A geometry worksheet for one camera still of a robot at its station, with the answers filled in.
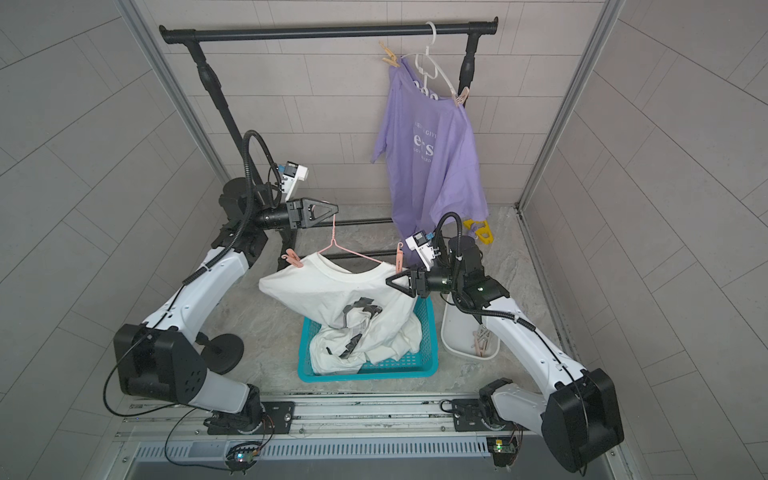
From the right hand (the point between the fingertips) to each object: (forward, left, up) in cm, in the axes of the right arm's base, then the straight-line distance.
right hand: (395, 283), depth 70 cm
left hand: (+10, +12, +14) cm, 21 cm away
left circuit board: (-29, +35, -19) cm, 50 cm away
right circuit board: (-31, -22, -25) cm, 46 cm away
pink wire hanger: (+5, +11, +8) cm, 15 cm away
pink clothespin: (+3, -1, +6) cm, 6 cm away
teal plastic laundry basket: (-12, -6, -23) cm, 26 cm away
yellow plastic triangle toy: (+32, -34, -23) cm, 52 cm away
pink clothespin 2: (+4, +23, +7) cm, 24 cm away
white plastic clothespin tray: (-4, -17, -23) cm, 29 cm away
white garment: (-3, +9, -13) cm, 16 cm away
